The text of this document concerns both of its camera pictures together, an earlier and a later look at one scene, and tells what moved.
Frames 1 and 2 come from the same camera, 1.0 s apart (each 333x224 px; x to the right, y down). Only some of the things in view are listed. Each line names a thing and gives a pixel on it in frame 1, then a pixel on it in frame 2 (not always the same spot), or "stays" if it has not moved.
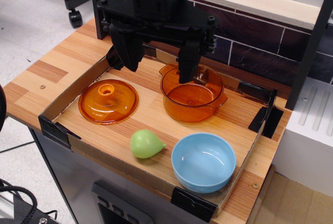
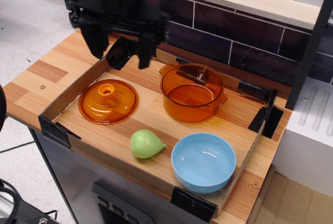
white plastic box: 305,154 stays
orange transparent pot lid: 106,101 stays
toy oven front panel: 114,208 stays
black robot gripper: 156,2 → 116,1
